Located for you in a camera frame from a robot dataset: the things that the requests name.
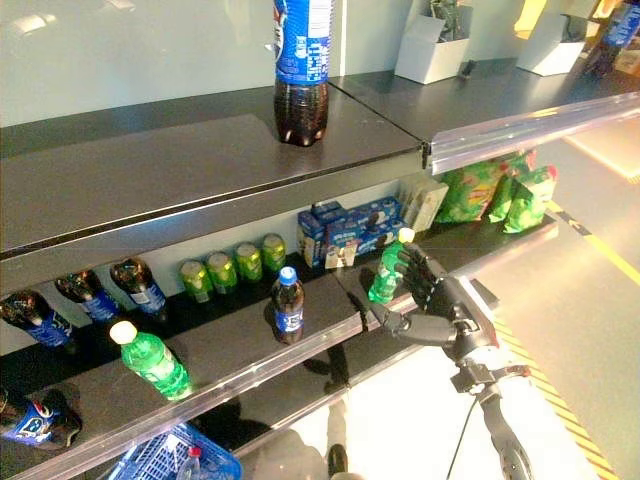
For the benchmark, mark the yellow packet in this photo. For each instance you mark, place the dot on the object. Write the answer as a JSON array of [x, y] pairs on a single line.
[[526, 15]]

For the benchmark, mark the large cola bottle blue label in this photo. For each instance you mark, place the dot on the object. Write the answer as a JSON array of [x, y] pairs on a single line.
[[302, 60]]

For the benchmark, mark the blue plastic shopping basket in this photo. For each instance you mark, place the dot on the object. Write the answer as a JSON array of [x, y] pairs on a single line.
[[220, 460]]

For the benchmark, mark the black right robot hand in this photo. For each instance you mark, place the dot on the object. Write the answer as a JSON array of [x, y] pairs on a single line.
[[435, 315]]

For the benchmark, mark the dark shelf board clear rail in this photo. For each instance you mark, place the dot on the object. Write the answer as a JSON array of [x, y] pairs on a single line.
[[470, 250], [225, 340], [475, 105]]

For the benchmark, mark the green soda bottle yellow cap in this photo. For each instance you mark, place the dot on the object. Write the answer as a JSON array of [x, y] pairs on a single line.
[[387, 275], [155, 365]]

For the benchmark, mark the green chips bag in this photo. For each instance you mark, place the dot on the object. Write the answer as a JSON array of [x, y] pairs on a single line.
[[501, 200], [470, 195], [530, 205]]

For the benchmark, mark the white cardboard box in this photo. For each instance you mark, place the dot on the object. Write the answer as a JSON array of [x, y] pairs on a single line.
[[547, 57], [425, 60]]

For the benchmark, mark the black shelf base board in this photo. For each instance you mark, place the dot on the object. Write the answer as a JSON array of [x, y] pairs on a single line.
[[280, 405]]

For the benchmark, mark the water bottle red cap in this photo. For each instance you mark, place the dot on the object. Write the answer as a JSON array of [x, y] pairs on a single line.
[[189, 467]]

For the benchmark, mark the small white snack pack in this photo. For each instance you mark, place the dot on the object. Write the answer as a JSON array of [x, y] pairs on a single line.
[[340, 257]]

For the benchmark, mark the white green carton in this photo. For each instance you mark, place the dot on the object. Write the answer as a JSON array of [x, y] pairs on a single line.
[[425, 205]]

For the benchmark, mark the small black object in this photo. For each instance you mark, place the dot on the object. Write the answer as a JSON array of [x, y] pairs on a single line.
[[468, 68]]

